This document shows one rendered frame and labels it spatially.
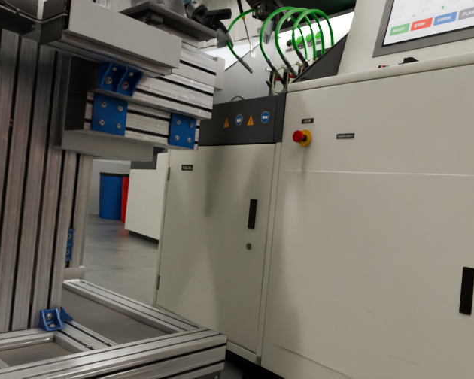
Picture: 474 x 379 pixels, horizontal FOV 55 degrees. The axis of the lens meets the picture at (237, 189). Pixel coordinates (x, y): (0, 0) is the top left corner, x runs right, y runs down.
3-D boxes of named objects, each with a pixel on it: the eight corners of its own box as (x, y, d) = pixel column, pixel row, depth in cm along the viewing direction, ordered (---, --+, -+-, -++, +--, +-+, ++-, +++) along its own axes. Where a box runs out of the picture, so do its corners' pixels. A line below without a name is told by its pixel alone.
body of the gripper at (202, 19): (207, 43, 195) (189, 23, 197) (223, 33, 197) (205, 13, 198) (208, 34, 188) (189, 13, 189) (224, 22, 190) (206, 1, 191)
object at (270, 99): (172, 146, 197) (176, 109, 197) (180, 147, 200) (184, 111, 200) (272, 142, 149) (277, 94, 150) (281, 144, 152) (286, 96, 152)
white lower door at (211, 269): (153, 304, 197) (169, 147, 198) (158, 304, 199) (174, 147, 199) (253, 353, 147) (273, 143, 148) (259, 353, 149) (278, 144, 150)
